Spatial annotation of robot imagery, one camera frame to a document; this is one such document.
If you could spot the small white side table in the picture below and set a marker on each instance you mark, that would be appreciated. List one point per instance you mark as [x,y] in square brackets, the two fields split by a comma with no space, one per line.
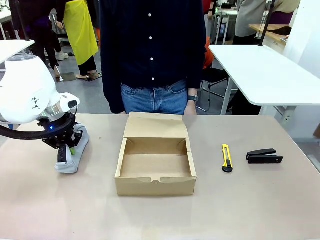
[12,48]

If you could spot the black metal chair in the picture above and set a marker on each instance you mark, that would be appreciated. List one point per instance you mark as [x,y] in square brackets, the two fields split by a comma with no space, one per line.
[215,78]

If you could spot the large white side table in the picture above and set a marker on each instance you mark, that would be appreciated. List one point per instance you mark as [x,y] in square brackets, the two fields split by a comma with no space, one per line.
[262,75]

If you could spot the yellow utility knife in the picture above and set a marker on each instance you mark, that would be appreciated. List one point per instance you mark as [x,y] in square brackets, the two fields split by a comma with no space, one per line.
[227,158]

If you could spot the person in yellow apron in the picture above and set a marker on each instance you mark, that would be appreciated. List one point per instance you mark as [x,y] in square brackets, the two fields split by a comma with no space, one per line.
[80,30]

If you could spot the person in dark shirt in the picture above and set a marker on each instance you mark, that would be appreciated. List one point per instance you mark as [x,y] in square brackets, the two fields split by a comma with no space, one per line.
[152,50]

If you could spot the black stapler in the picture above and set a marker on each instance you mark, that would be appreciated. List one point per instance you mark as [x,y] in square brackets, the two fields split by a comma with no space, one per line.
[265,158]

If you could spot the white background desk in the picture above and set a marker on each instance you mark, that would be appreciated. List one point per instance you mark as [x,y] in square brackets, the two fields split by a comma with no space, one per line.
[225,15]

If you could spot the orange cloth on chair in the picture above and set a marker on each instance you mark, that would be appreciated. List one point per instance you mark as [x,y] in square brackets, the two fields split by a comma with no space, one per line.
[207,60]

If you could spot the metal floor plate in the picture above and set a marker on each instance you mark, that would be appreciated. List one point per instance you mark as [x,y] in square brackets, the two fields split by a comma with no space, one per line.
[93,76]
[67,77]

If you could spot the black wristwatch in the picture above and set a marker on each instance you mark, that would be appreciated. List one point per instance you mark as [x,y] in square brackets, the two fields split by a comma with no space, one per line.
[193,98]

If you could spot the person in dark clothes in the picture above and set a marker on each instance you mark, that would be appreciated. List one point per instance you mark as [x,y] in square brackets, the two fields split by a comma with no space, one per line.
[42,27]

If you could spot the person's left hand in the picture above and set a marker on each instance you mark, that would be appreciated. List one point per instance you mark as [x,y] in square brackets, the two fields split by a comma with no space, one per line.
[190,108]

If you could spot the person in grey top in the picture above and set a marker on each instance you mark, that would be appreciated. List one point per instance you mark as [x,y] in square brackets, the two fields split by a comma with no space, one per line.
[250,20]

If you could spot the brown cardboard box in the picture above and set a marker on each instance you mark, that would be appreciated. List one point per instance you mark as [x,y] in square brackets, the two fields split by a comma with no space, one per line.
[155,185]

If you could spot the black pole stand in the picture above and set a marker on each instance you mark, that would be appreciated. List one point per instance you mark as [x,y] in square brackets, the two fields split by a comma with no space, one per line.
[265,20]

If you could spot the grey zipper pouch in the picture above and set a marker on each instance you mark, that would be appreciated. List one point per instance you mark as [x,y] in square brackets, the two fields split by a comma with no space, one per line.
[77,155]

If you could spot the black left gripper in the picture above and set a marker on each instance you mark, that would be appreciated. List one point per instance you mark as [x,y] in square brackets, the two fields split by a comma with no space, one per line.
[58,132]

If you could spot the wooden workbench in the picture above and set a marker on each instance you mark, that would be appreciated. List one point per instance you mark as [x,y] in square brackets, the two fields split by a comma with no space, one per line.
[272,33]

